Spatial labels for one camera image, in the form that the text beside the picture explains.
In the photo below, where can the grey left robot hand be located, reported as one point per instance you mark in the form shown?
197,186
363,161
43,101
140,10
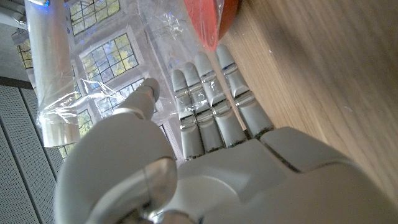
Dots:
264,180

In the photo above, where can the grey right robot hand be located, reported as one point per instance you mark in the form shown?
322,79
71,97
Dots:
12,15

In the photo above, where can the clear plastic bag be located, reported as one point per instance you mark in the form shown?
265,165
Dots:
49,62

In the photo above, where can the red bowl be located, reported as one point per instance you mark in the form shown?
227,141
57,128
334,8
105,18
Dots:
205,21

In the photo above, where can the grey perforated panel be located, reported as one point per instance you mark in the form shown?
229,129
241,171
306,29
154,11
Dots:
21,161

